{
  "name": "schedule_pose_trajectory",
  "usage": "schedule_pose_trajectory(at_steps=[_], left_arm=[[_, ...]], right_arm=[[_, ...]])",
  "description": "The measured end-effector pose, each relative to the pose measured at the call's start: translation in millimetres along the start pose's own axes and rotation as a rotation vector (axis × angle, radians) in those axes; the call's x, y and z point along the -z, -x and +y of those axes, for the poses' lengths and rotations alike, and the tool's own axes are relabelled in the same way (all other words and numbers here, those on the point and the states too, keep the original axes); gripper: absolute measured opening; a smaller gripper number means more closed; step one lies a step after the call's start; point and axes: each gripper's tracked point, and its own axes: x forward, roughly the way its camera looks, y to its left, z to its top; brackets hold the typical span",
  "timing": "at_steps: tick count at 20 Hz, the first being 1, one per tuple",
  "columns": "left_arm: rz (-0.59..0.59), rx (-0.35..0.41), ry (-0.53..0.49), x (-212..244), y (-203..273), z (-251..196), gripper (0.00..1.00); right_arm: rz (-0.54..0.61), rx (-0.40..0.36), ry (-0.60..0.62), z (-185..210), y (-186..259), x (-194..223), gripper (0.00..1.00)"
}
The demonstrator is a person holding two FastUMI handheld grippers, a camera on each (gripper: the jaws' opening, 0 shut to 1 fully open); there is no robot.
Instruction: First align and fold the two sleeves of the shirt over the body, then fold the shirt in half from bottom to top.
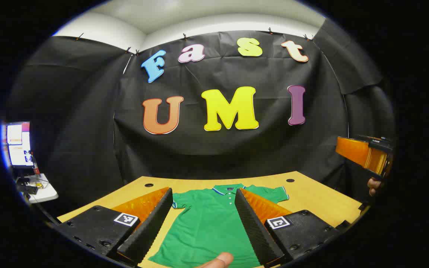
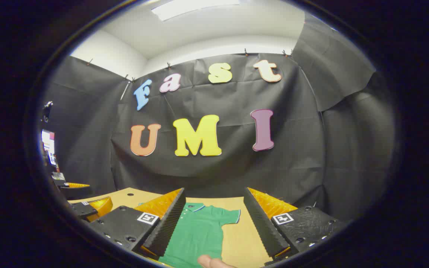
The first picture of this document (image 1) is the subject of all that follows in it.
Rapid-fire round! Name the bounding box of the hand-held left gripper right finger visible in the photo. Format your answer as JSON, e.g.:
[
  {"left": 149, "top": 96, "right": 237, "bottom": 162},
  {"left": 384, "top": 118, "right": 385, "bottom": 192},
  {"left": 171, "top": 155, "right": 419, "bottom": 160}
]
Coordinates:
[{"left": 234, "top": 188, "right": 341, "bottom": 266}]

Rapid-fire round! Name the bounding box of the computer monitor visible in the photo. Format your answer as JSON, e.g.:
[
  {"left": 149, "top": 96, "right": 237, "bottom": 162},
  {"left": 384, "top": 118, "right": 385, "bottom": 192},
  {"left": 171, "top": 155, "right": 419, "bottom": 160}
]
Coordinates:
[{"left": 5, "top": 122, "right": 34, "bottom": 168}]

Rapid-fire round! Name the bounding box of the black keyboard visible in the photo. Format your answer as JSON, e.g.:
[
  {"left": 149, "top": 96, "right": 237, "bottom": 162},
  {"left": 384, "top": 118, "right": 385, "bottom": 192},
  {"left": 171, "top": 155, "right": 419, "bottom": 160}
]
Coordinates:
[{"left": 16, "top": 178, "right": 38, "bottom": 195}]

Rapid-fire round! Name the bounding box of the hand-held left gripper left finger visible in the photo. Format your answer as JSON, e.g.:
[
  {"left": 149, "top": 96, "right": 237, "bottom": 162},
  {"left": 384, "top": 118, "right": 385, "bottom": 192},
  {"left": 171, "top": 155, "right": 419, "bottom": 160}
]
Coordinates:
[{"left": 56, "top": 187, "right": 174, "bottom": 266}]

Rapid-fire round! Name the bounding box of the green T-shirt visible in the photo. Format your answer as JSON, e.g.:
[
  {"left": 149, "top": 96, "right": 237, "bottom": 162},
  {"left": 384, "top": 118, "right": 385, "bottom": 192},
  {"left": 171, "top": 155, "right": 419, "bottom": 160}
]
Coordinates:
[{"left": 148, "top": 183, "right": 289, "bottom": 268}]

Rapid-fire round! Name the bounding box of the white side table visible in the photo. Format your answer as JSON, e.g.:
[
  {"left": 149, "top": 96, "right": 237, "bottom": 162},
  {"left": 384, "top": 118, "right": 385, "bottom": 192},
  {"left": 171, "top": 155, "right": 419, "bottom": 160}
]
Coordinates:
[{"left": 15, "top": 173, "right": 59, "bottom": 204}]

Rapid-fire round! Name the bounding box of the black backdrop cloth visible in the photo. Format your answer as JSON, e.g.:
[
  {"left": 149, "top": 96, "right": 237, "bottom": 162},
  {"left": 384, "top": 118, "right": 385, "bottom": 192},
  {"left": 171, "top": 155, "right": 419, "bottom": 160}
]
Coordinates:
[{"left": 4, "top": 17, "right": 395, "bottom": 224}]

